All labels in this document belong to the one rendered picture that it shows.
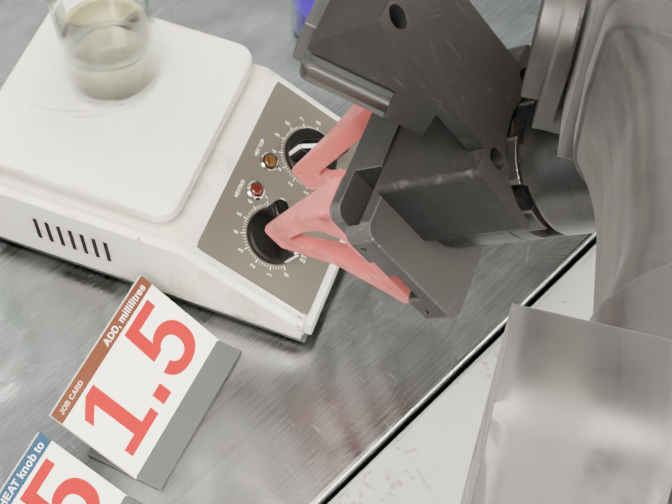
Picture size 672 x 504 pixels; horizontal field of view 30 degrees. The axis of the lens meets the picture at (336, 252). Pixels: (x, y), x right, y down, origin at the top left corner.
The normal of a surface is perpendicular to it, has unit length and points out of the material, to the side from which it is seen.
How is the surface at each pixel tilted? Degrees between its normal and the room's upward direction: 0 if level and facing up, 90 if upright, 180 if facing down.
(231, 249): 30
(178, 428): 0
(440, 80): 49
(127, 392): 40
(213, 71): 0
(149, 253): 90
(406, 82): 90
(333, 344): 0
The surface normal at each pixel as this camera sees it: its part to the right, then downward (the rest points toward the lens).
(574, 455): -0.12, 0.09
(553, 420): -0.07, -0.16
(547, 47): -0.21, 0.53
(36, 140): 0.03, -0.50
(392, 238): 0.72, -0.08
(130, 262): -0.34, 0.81
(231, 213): 0.49, -0.27
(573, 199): -0.49, 0.63
